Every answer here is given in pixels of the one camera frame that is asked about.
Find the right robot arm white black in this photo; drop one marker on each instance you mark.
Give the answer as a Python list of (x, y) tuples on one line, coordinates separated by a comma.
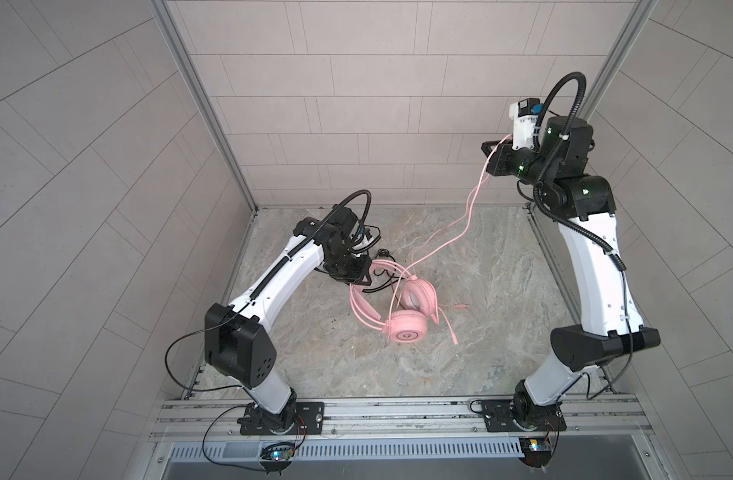
[(548, 151)]

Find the right circuit board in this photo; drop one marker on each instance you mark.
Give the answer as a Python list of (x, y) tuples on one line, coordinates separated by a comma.
[(537, 452)]

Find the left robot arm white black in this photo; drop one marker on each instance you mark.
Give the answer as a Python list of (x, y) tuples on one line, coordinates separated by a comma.
[(237, 336)]

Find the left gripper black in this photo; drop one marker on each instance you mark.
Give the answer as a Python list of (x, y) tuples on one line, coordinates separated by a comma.
[(361, 265)]

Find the white vent grille strip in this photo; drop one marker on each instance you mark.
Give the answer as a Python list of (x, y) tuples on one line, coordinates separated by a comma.
[(357, 449)]

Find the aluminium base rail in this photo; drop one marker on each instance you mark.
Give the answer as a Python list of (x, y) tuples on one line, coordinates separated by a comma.
[(397, 417)]

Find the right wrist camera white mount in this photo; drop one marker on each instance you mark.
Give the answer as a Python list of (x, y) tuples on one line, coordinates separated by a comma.
[(523, 115)]

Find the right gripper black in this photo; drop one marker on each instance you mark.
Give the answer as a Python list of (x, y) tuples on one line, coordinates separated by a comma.
[(497, 161)]

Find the circuit board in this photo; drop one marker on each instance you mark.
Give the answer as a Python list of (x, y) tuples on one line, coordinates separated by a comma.
[(278, 452), (537, 452)]

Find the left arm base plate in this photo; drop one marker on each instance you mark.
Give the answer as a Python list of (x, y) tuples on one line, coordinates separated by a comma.
[(295, 418)]

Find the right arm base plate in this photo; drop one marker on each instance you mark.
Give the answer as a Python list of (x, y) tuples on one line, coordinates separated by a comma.
[(510, 414)]

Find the pink headphones with cable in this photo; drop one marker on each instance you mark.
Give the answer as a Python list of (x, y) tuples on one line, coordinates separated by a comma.
[(414, 300)]

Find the left circuit board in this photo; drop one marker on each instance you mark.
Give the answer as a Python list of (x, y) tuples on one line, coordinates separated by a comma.
[(278, 452)]

